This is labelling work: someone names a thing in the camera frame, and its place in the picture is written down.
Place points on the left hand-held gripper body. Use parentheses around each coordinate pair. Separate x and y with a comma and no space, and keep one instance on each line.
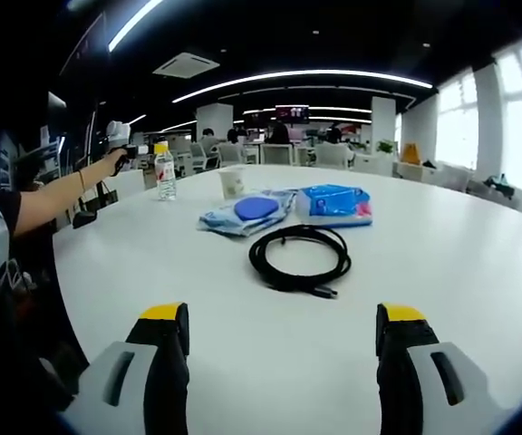
(118,133)

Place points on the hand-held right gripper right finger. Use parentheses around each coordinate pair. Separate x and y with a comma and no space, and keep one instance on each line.
(401,371)

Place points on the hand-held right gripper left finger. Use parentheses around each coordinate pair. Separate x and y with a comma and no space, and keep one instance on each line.
(163,362)

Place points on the clear plastic water bottle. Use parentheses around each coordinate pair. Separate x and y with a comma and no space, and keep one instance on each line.
(166,176)

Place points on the white paper cup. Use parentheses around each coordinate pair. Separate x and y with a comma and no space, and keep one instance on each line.
(233,183)

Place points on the wet wipes packet blue lid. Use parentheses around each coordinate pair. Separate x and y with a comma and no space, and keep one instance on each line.
(252,210)

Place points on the blue tissue pack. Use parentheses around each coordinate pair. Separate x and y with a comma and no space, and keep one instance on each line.
(333,204)

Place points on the group of white office chairs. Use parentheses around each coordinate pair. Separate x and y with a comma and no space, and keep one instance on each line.
(277,154)

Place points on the person's left hand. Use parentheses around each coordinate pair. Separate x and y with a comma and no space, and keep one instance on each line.
(109,161)

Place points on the white round table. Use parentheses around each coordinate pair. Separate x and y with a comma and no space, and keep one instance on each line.
(152,272)

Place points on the ceiling air conditioner vent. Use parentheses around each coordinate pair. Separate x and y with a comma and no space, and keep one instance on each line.
(186,64)

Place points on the long curved ceiling light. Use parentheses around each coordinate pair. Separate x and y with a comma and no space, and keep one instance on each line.
(134,22)

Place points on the long straight ceiling light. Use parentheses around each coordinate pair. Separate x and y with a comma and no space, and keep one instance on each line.
(302,74)

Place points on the orange yellow object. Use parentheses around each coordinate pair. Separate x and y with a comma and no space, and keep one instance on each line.
(410,154)

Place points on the green potted plant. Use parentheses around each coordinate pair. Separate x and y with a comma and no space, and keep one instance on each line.
(385,146)

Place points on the wall television screen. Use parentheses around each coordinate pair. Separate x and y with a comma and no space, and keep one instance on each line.
(292,113)

